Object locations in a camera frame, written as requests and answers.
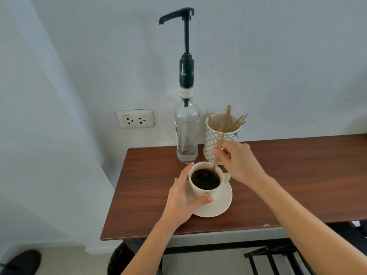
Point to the person's left hand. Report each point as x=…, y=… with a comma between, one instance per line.
x=177, y=200

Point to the black coffee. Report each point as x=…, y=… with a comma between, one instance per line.
x=205, y=180

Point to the patterned white ceramic holder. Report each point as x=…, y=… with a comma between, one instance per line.
x=210, y=137

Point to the white saucer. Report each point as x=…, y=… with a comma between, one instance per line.
x=218, y=206

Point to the black slatted chair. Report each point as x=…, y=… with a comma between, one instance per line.
x=275, y=257

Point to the person's left thumb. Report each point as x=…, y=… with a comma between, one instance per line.
x=202, y=201

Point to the clear glass bottle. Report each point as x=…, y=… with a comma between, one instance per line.
x=186, y=131

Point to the black bag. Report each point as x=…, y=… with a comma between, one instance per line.
x=120, y=259

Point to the single wooden stirrer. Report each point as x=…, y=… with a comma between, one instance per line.
x=215, y=163

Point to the person's right thumb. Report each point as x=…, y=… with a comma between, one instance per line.
x=220, y=156

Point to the person's left forearm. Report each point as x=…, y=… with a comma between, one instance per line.
x=152, y=249

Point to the black round object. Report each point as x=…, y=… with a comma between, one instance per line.
x=21, y=262

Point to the white wall socket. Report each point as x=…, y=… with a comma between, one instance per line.
x=134, y=119

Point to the white coffee cup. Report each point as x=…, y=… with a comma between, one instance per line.
x=206, y=194

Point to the person's right hand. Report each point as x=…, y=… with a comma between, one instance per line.
x=243, y=163

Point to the black pump dispenser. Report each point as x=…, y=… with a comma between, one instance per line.
x=187, y=71

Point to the bunch of wooden stir sticks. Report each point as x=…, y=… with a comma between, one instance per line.
x=233, y=124

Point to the person's right forearm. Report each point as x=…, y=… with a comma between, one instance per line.
x=309, y=231

